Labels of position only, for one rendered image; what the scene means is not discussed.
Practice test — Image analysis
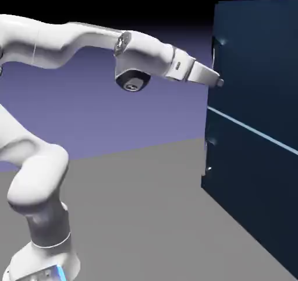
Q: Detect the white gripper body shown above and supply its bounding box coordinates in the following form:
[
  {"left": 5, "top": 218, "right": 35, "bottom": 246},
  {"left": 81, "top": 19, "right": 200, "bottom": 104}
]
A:
[{"left": 186, "top": 61, "right": 221, "bottom": 87}]

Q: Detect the dark blue cabinet door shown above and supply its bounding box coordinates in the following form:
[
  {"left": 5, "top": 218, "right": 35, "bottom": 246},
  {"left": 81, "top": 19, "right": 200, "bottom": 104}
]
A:
[
  {"left": 200, "top": 108, "right": 298, "bottom": 281},
  {"left": 206, "top": 0, "right": 298, "bottom": 151}
]

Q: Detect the dark blue cabinet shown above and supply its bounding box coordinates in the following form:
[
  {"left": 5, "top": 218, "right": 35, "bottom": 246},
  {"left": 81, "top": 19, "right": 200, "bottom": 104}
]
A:
[{"left": 200, "top": 0, "right": 298, "bottom": 281}]

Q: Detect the curved metal door handle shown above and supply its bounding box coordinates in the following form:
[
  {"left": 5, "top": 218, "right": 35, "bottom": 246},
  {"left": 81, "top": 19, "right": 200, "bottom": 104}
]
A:
[
  {"left": 203, "top": 137, "right": 217, "bottom": 177},
  {"left": 211, "top": 36, "right": 227, "bottom": 70}
]

